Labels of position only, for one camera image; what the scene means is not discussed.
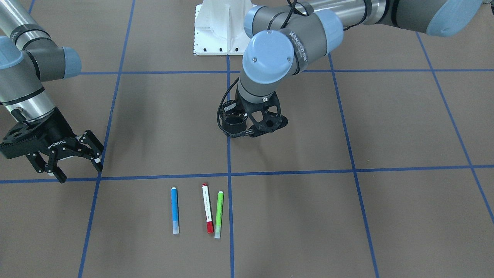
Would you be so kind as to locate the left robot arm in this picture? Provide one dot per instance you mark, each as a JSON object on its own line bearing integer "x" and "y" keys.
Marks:
{"x": 285, "y": 40}

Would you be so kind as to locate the red white marker pen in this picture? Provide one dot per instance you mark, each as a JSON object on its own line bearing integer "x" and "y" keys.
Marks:
{"x": 207, "y": 205}

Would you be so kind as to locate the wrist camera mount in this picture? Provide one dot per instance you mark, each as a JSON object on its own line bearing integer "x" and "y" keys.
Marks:
{"x": 265, "y": 116}
{"x": 21, "y": 140}

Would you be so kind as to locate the black mesh pen cup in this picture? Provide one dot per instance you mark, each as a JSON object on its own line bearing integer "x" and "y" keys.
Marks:
{"x": 233, "y": 119}

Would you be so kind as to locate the green highlighter pen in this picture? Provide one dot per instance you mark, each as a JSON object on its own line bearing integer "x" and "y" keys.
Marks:
{"x": 219, "y": 212}

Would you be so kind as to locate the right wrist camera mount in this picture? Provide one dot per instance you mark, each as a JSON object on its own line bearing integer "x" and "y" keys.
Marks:
{"x": 21, "y": 140}

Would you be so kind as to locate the blue marker pen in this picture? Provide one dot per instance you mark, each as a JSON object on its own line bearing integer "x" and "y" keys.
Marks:
{"x": 175, "y": 210}

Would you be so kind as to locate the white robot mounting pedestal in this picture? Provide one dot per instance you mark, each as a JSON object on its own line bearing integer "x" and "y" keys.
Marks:
{"x": 219, "y": 27}

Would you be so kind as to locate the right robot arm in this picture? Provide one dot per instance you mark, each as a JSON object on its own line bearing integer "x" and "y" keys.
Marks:
{"x": 29, "y": 57}

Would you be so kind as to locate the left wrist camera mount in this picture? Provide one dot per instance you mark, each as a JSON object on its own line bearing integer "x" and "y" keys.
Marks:
{"x": 265, "y": 116}

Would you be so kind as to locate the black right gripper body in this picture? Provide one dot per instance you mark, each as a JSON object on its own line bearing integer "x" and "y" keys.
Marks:
{"x": 55, "y": 136}

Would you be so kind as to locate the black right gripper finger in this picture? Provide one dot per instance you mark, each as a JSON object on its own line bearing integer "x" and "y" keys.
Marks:
{"x": 40, "y": 165}
{"x": 91, "y": 149}

